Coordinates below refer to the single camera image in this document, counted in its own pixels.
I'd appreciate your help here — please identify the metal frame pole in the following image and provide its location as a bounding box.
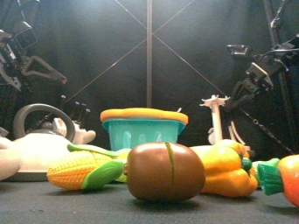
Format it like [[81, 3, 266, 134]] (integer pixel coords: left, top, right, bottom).
[[146, 0, 154, 109]]

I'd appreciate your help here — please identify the white grey toy appliance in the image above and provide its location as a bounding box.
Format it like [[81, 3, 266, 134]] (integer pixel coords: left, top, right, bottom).
[[51, 116, 98, 146]]

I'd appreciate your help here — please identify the toy corn green husk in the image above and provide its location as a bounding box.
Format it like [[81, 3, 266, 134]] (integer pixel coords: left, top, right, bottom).
[[46, 150, 127, 191], [67, 143, 133, 160]]

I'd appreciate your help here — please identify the orange toy fruit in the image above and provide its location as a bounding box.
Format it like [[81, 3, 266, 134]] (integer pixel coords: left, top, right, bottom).
[[257, 154, 299, 208]]

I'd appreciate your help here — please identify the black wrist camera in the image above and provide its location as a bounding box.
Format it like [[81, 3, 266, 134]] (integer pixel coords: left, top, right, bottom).
[[227, 43, 251, 57], [11, 20, 40, 50]]

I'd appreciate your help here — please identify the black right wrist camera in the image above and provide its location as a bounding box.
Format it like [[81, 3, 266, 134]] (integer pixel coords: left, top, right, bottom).
[[227, 43, 251, 57]]

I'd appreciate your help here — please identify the black pronged toy utensil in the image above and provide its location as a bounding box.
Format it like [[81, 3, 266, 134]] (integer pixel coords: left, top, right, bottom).
[[58, 94, 93, 122]]

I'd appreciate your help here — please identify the teal basket orange rim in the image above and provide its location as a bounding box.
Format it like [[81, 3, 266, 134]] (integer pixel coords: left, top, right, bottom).
[[99, 107, 191, 152]]

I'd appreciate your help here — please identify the brown toy kiwi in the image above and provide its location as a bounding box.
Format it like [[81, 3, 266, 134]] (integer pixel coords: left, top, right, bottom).
[[126, 141, 207, 203]]

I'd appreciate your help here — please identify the yellow toy bell pepper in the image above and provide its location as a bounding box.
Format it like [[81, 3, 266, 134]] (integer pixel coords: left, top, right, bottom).
[[201, 139, 261, 198]]

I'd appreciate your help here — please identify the thin diagonal frame cord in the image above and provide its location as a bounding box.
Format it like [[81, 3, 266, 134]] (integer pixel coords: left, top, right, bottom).
[[63, 0, 197, 103], [114, 0, 231, 99]]

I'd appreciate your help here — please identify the silver toy kettle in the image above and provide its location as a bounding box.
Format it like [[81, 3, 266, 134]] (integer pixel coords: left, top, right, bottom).
[[6, 102, 78, 182]]

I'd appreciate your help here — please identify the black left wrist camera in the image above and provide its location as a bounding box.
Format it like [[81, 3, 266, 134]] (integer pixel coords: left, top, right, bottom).
[[11, 20, 40, 50]]

